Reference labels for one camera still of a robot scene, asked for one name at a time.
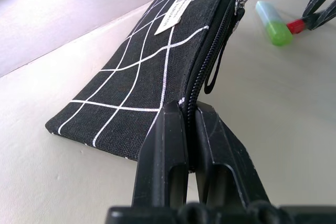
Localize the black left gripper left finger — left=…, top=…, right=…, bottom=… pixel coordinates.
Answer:
left=130, top=101, right=190, bottom=208

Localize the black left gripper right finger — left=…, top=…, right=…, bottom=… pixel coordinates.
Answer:
left=193, top=104, right=271, bottom=208

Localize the red marker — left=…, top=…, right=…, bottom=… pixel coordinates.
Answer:
left=286, top=18, right=307, bottom=35

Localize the black white-grid zip pouch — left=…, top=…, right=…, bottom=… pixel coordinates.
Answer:
left=45, top=0, right=270, bottom=175

